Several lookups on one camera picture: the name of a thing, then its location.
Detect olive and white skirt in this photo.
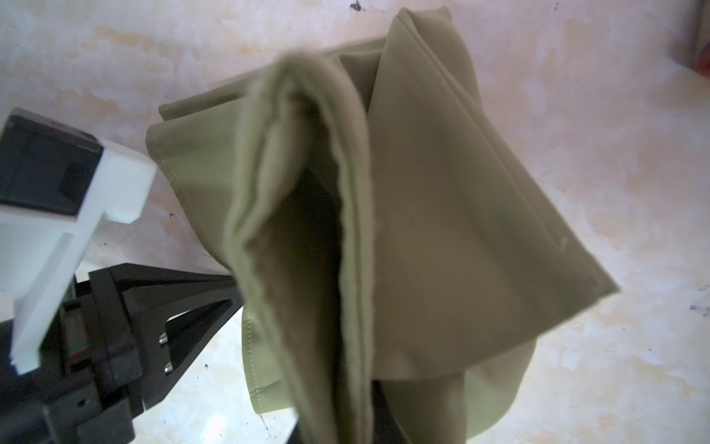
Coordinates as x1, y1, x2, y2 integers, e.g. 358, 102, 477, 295
145, 7, 619, 443

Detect red plaid skirt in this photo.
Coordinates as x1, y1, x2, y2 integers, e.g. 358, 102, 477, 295
692, 4, 709, 79

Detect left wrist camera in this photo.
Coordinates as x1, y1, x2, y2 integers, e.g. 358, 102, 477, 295
1, 107, 157, 375

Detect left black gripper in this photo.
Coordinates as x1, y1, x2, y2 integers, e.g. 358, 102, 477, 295
1, 264, 243, 443

